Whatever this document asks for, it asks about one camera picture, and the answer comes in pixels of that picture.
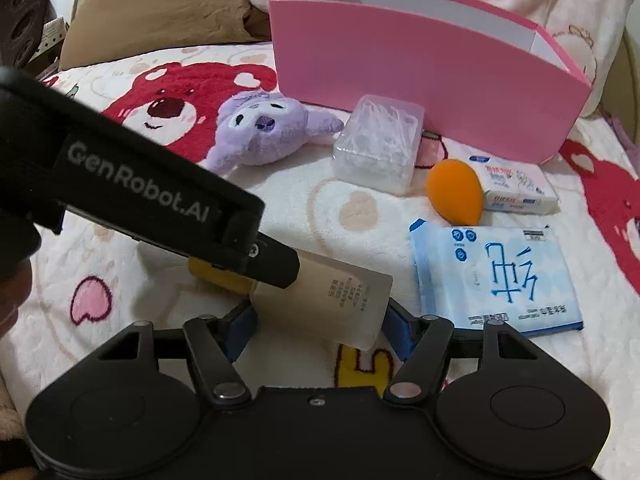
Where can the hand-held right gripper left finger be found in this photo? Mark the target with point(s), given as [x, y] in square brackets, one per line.
[242, 327]

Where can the purple cloth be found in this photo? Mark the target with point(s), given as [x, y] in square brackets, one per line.
[625, 145]

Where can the dark round-holed object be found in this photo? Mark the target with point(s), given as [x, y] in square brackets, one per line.
[25, 5]

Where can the clear cotton swab box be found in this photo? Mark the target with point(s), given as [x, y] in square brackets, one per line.
[375, 145]

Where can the blue white wipes packet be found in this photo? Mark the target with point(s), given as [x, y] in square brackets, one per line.
[490, 275]

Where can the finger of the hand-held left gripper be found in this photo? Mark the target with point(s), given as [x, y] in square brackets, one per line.
[275, 262]

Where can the beige bottle with yellow cap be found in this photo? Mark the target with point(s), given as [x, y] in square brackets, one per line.
[330, 305]

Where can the small white tissue packet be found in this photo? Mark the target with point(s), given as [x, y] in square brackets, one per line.
[515, 185]

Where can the brown pillow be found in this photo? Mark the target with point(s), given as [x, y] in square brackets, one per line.
[150, 5]

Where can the purple plush toy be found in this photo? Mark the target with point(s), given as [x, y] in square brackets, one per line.
[260, 130]

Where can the pink cardboard box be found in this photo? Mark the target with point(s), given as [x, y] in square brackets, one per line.
[400, 60]

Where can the orange makeup sponge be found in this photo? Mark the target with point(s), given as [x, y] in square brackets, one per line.
[452, 190]

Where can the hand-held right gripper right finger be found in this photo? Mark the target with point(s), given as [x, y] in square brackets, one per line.
[400, 330]

